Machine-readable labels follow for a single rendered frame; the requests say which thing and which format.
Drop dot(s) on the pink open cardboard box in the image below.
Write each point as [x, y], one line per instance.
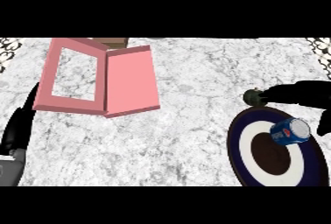
[96, 78]

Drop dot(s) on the blue soda can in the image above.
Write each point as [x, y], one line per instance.
[290, 131]

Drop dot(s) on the brown cardboard box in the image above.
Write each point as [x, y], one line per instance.
[113, 42]

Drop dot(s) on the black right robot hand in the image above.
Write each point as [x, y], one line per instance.
[302, 94]

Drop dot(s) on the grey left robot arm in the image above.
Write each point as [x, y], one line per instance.
[9, 170]

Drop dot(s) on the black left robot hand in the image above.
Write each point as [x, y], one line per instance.
[16, 128]

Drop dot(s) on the dark green round object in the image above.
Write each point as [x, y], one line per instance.
[253, 97]

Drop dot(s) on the blue and white plate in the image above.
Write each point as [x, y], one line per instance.
[275, 151]

